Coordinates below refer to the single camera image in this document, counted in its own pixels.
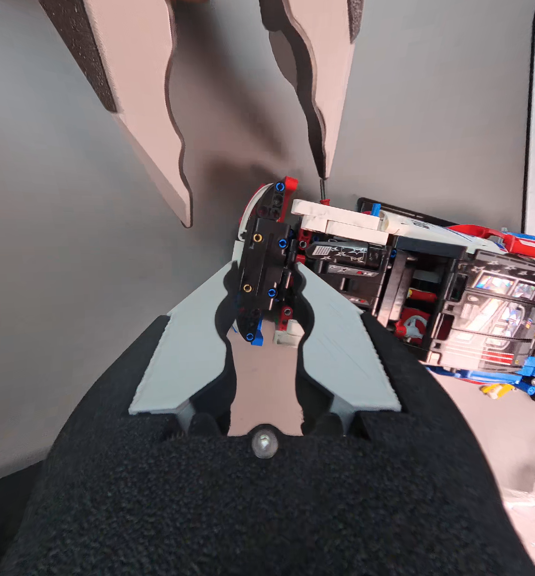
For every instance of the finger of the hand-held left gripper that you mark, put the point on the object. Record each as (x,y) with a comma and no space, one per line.
(137,90)
(330,67)

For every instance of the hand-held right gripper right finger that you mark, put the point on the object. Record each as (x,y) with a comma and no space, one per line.
(344,355)

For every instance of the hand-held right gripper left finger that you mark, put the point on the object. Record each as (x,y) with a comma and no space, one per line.
(182,355)

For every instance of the brick race car model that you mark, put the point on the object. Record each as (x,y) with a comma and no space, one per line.
(429,279)

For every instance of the black brick bumper assembly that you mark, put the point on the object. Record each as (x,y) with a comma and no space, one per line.
(263,256)

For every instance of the clear plastic bag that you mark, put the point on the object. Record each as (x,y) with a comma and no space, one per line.
(533,517)

